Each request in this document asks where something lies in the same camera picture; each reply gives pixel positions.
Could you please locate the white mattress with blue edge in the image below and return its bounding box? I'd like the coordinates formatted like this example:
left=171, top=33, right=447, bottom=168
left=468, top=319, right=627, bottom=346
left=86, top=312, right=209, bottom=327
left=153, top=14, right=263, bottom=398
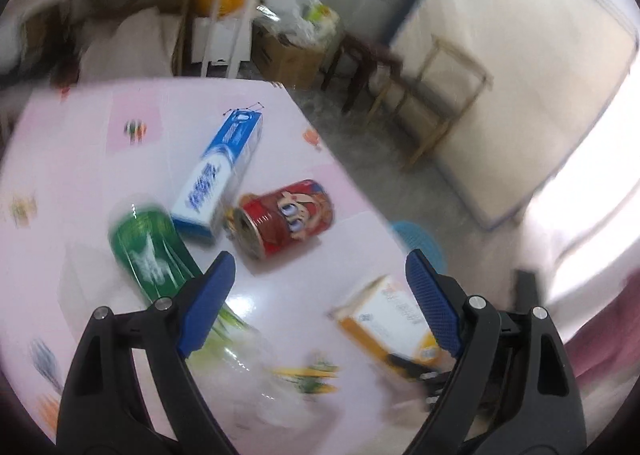
left=392, top=0, right=639, bottom=230

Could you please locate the orange white medicine box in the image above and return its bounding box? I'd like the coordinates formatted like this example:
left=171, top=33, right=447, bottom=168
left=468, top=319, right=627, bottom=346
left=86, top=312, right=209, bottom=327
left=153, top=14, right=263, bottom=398
left=329, top=275, right=442, bottom=379

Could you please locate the blue plastic trash basket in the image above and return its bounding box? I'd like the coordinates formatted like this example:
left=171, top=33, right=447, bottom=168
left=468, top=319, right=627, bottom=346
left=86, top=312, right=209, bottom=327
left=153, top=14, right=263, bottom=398
left=392, top=221, right=447, bottom=274

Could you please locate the wooden chair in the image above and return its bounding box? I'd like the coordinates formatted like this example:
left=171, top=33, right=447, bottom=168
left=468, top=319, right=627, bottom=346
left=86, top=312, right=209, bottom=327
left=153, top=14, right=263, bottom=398
left=366, top=34, right=494, bottom=170

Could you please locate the cardboard box with trash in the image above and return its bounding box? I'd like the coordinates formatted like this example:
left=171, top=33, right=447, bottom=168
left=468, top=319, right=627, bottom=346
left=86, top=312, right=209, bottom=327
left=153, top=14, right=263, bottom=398
left=250, top=22, right=326, bottom=89

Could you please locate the red cartoon can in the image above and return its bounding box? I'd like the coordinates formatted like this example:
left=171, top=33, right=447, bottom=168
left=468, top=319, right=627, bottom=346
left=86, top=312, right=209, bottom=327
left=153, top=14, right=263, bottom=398
left=230, top=180, right=334, bottom=260

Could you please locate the blue white toothpaste box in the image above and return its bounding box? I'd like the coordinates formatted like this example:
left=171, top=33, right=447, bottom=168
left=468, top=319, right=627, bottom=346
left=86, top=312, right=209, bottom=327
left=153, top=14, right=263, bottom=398
left=170, top=109, right=262, bottom=241

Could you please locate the dark wooden stool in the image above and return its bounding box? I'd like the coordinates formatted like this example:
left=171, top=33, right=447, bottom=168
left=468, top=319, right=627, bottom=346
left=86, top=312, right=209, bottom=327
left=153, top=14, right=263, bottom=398
left=321, top=32, right=404, bottom=115

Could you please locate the pink tablecloth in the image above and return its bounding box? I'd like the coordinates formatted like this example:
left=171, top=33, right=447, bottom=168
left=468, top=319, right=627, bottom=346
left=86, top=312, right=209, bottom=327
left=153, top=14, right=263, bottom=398
left=0, top=78, right=452, bottom=445

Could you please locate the green plastic bottle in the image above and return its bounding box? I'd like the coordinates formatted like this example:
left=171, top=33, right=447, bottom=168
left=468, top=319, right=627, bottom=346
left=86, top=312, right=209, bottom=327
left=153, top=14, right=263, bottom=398
left=108, top=202, right=312, bottom=438

